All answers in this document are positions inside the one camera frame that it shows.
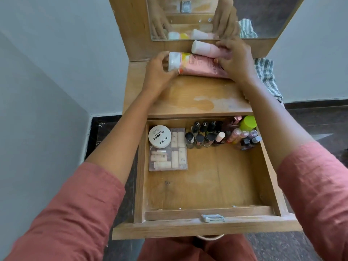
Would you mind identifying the person's left hand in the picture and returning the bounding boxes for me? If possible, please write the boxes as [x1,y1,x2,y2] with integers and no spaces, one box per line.
[141,51,183,103]

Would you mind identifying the person's right hand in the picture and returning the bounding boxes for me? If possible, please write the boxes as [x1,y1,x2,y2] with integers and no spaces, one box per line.
[213,37,260,88]

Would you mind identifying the pink tube white cap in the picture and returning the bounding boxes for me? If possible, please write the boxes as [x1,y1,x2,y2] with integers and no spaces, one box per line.
[191,40,233,59]

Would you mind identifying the green striped cloth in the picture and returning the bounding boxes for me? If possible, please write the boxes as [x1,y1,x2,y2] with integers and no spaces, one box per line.
[253,58,284,104]

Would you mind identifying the pink tube yellow print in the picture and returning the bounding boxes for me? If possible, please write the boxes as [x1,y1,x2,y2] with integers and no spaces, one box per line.
[167,51,230,79]

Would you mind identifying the pink perfume bottle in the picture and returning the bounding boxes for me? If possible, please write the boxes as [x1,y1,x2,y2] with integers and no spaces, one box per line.
[229,115,243,128]

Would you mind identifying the white round jar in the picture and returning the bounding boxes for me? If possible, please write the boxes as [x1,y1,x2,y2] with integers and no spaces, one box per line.
[148,125,172,149]

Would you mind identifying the lime green bottle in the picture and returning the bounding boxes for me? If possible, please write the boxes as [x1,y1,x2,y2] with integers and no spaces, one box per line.
[239,115,258,132]

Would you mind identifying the cluster of small cosmetic bottles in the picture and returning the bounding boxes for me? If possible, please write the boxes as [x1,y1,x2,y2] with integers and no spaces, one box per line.
[185,121,263,151]

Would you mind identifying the clear box of beige tubes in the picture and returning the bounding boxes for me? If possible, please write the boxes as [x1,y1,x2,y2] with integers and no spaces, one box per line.
[148,127,189,172]

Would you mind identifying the wooden drawer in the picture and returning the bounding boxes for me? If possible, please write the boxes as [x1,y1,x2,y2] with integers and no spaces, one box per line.
[112,115,303,241]

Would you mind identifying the person's right forearm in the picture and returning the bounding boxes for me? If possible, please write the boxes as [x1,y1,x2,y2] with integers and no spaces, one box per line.
[240,77,316,170]

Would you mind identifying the person's left forearm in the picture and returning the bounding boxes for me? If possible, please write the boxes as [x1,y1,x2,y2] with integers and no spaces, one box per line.
[86,89,161,185]

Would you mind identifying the person's right pink sleeve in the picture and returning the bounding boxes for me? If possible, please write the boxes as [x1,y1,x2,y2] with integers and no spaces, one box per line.
[276,141,348,261]

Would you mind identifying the person's pink sleeve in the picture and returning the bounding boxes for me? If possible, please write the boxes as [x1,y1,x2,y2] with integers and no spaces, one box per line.
[5,162,126,261]
[276,141,348,261]

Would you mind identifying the person's left pink sleeve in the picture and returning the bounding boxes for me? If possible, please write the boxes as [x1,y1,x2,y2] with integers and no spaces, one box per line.
[5,162,126,261]

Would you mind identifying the person's legs pink trousers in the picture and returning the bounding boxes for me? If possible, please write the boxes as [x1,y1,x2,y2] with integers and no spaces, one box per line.
[137,234,259,261]

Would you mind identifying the wooden dressing table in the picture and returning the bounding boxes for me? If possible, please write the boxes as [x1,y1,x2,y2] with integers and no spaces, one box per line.
[108,0,306,119]

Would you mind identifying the dressing table mirror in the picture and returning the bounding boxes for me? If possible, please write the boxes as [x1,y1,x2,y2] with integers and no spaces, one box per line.
[145,0,306,42]

